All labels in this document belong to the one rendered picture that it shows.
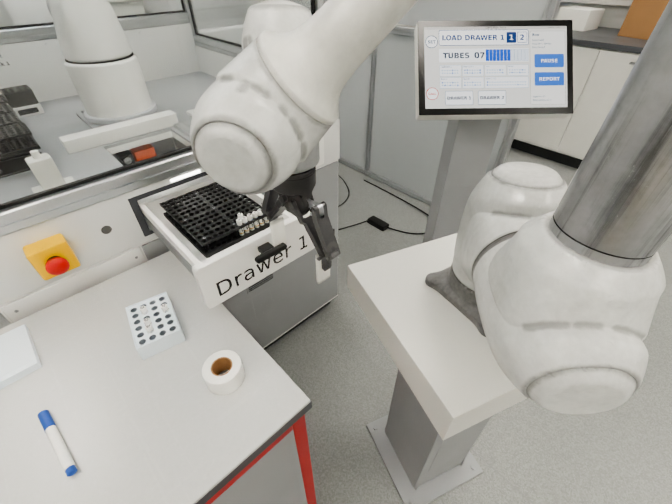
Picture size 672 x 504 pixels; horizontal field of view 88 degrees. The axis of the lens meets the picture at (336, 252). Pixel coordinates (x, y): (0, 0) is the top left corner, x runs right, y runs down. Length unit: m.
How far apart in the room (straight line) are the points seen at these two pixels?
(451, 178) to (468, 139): 0.17
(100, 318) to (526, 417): 1.47
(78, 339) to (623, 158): 0.93
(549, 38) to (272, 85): 1.28
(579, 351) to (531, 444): 1.20
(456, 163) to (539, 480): 1.17
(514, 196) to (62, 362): 0.87
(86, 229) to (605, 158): 0.94
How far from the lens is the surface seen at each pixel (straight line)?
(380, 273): 0.78
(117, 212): 0.97
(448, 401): 0.61
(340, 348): 1.65
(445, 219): 1.65
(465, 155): 1.51
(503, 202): 0.59
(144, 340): 0.80
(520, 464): 1.58
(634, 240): 0.44
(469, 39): 1.42
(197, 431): 0.70
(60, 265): 0.92
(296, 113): 0.33
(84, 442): 0.77
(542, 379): 0.46
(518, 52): 1.46
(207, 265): 0.69
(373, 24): 0.35
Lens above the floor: 1.37
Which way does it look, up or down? 41 degrees down
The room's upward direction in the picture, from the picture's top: straight up
